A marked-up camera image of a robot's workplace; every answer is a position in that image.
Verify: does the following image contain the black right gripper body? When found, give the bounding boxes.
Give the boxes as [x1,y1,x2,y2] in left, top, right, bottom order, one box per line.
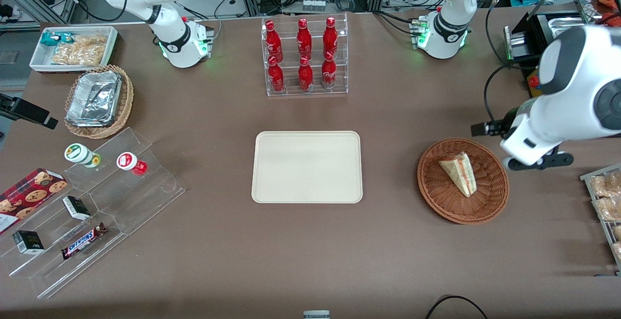
[0,93,50,122]

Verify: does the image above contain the metal wire rack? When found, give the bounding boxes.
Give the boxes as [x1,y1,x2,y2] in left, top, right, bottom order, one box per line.
[580,164,621,277]

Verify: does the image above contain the white rectangular bin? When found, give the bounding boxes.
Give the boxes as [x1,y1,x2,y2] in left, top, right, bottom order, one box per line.
[29,26,119,74]

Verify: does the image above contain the small black carton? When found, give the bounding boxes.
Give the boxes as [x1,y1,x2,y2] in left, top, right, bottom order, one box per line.
[12,230,46,255]
[62,196,92,221]

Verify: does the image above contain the light tan wicker basket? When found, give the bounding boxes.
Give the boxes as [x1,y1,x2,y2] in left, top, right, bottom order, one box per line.
[64,65,134,140]

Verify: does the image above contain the teal snack packet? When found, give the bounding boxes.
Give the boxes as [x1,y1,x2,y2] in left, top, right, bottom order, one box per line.
[40,32,78,47]

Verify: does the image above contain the clear bag of crackers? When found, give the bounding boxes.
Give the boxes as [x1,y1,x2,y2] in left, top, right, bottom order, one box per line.
[73,34,108,49]
[50,42,106,66]

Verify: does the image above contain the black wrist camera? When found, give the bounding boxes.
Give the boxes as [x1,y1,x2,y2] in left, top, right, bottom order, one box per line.
[471,120,507,138]

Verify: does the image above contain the wrapped triangle sandwich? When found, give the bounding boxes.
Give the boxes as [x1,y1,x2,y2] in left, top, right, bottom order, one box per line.
[439,151,477,198]

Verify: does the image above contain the cream plastic tray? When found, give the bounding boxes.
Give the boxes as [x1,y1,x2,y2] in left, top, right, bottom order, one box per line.
[251,131,363,204]

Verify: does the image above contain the clear acrylic stepped stand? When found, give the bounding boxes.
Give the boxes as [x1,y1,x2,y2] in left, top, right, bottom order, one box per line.
[0,126,187,300]

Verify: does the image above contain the Snickers chocolate bar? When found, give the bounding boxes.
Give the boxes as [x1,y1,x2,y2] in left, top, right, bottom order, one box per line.
[61,222,108,260]

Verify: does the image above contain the green lid yogurt cup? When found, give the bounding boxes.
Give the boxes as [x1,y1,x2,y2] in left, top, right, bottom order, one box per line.
[64,143,102,169]

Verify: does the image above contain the red cola bottle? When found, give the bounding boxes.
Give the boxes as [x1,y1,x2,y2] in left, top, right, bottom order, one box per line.
[296,18,313,60]
[268,56,286,93]
[323,17,339,59]
[321,52,337,90]
[298,56,314,92]
[265,20,283,63]

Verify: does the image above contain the stacked aluminium foil trays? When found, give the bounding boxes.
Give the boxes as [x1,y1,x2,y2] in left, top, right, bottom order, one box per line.
[65,70,123,128]

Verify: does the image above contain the brown round wicker basket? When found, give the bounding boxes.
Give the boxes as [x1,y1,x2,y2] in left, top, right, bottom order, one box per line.
[417,137,510,225]

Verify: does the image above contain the clear acrylic bottle rack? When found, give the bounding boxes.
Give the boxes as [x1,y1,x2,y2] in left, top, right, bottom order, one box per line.
[261,12,349,98]

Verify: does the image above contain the black camera cable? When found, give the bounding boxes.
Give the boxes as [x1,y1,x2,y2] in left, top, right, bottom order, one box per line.
[484,63,534,124]

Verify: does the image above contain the black looped cable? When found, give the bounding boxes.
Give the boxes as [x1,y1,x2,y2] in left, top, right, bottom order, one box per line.
[425,295,489,319]

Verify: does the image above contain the yellow emergency stop button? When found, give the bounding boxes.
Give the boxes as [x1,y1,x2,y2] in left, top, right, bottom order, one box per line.
[526,69,543,100]

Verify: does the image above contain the red tartan cookie box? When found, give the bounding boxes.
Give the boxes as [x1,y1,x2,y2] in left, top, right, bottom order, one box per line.
[0,168,69,236]

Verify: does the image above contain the red lid yogurt cup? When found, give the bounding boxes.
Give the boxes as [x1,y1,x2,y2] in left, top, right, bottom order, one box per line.
[116,151,148,176]

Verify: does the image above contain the black metal appliance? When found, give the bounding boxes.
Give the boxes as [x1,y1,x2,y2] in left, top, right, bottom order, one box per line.
[504,0,590,65]

